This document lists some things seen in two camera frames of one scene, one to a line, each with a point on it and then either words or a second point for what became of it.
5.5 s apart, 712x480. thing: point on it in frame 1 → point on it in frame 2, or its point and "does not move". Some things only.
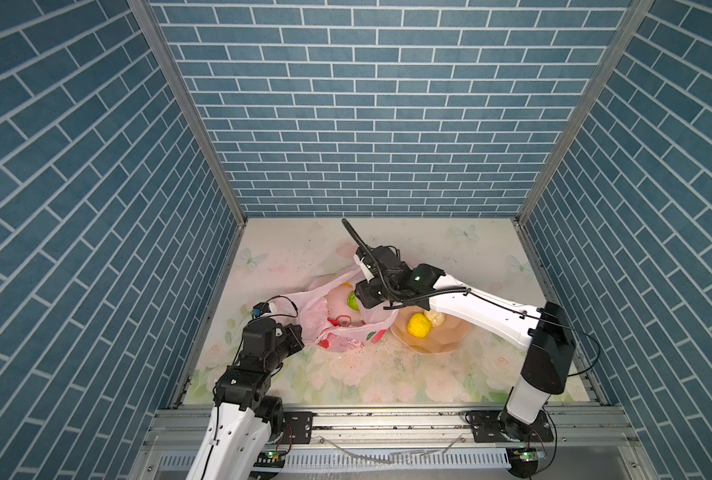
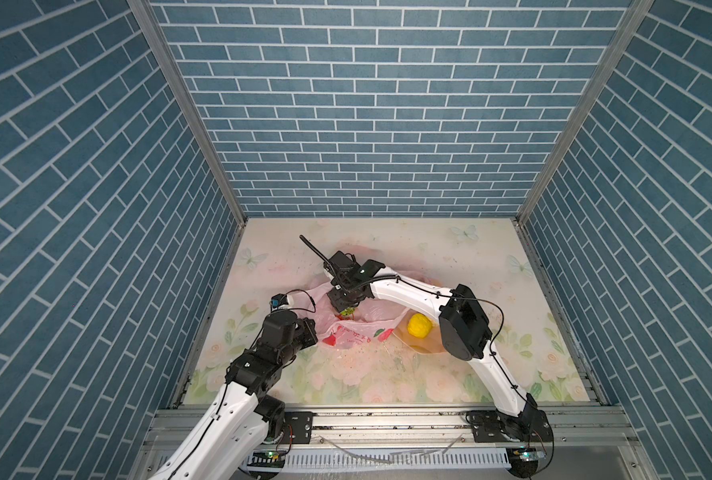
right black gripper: x=362 y=294 → x=332 y=295
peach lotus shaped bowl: x=444 y=338 does not move
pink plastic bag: x=328 y=315 does not move
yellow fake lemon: x=419 y=325 does not move
